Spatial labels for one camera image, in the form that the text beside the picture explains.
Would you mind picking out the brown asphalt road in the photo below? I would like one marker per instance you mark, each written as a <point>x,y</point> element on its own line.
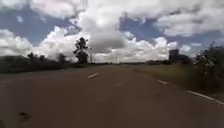
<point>110,103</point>

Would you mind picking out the dark low vegetation strip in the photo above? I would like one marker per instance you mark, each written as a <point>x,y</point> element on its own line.
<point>30,65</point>

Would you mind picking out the dark roadside bushes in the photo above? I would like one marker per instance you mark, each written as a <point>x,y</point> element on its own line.
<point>210,68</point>

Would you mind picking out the dark blocky building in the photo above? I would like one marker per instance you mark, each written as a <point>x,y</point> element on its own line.
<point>174,55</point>

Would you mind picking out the white dashed centre line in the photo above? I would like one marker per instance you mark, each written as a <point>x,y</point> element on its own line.
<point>92,75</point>

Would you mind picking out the dry grass verge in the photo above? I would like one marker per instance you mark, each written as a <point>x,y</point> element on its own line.
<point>166,73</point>

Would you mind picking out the tall dark tree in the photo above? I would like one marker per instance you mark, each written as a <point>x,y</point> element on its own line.
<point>81,49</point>

